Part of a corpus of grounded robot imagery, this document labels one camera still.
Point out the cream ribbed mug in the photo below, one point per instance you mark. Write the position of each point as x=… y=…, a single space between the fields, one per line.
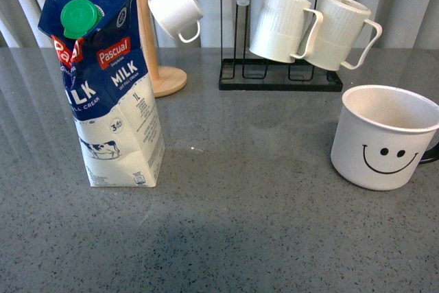
x=286 y=30
x=343 y=21

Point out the left cream ribbed mug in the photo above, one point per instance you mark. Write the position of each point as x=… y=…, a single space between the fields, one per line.
x=286 y=30

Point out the black wire mug rack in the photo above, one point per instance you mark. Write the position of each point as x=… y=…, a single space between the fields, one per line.
x=241 y=72

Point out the small white hanging mug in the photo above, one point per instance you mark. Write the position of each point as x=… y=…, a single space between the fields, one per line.
x=175 y=16

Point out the wooden mug tree stand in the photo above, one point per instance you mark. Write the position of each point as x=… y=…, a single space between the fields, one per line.
x=165 y=80

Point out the Pascual milk carton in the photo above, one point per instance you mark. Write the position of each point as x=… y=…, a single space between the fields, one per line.
x=108 y=86

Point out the right cream ribbed mug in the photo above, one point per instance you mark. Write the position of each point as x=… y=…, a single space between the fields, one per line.
x=343 y=21

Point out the white smiley face mug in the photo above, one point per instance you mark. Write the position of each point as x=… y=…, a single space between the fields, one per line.
x=382 y=135

